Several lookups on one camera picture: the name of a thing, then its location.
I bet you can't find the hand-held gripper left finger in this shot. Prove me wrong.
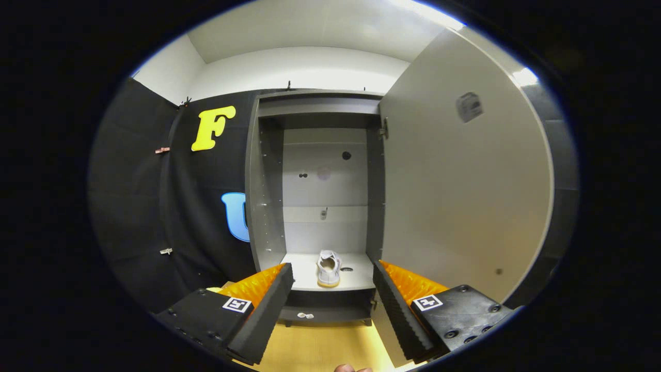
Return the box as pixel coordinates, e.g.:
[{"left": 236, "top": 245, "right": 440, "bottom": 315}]
[{"left": 152, "top": 262, "right": 295, "bottom": 365}]

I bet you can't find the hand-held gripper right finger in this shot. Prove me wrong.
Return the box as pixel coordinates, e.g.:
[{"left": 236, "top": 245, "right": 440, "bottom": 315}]
[{"left": 372, "top": 260, "right": 520, "bottom": 364}]

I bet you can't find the white shoe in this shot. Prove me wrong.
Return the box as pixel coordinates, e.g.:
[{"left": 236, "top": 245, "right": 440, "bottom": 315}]
[{"left": 316, "top": 250, "right": 342, "bottom": 288}]

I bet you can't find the dark grey shoe cabinet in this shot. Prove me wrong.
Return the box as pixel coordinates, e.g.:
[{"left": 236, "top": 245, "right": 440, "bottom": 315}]
[{"left": 245, "top": 89, "right": 388, "bottom": 327}]

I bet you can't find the black backdrop cloth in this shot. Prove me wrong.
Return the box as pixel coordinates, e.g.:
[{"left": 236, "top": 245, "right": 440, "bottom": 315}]
[{"left": 90, "top": 67, "right": 580, "bottom": 316}]

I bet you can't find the small ceiling light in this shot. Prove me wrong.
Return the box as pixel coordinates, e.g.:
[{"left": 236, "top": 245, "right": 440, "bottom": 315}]
[{"left": 511, "top": 67, "right": 539, "bottom": 87}]

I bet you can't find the long ceiling light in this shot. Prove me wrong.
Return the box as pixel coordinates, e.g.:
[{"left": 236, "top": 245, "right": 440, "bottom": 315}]
[{"left": 392, "top": 0, "right": 465, "bottom": 30}]

